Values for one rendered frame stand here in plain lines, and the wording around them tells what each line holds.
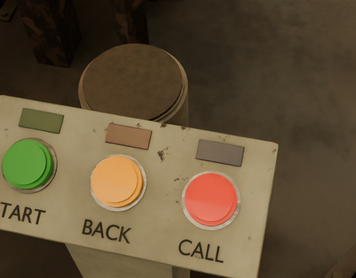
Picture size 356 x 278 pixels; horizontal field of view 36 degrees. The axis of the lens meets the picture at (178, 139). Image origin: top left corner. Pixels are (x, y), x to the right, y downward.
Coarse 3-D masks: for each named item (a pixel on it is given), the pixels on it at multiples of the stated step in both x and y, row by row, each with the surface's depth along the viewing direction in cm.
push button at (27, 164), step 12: (24, 144) 44; (36, 144) 44; (12, 156) 44; (24, 156) 44; (36, 156) 43; (48, 156) 44; (12, 168) 43; (24, 168) 43; (36, 168) 43; (48, 168) 43; (12, 180) 43; (24, 180) 43; (36, 180) 43
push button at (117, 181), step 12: (120, 156) 43; (96, 168) 43; (108, 168) 43; (120, 168) 43; (132, 168) 42; (96, 180) 42; (108, 180) 42; (120, 180) 42; (132, 180) 42; (96, 192) 43; (108, 192) 42; (120, 192) 42; (132, 192) 42; (108, 204) 42; (120, 204) 42
